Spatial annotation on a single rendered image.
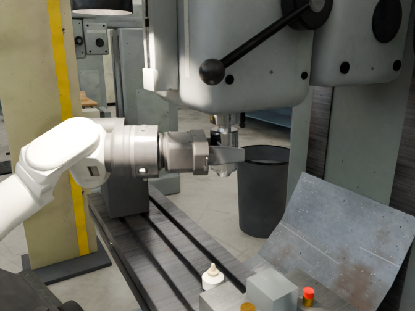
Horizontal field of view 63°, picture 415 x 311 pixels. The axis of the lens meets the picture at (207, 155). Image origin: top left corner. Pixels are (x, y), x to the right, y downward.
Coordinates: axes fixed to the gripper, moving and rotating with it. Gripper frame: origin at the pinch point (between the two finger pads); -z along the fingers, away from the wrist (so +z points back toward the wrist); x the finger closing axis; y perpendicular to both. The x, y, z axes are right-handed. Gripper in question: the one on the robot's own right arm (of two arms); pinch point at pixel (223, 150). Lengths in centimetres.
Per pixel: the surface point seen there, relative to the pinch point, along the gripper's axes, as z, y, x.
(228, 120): -0.3, -5.7, -2.4
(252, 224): -50, 112, 173
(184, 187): -1, 123, 277
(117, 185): 25, 22, 39
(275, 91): -5.7, -10.9, -8.3
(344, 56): -16.7, -15.6, -5.4
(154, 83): 10.9, -11.9, -7.2
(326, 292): -18.1, 24.6, -7.0
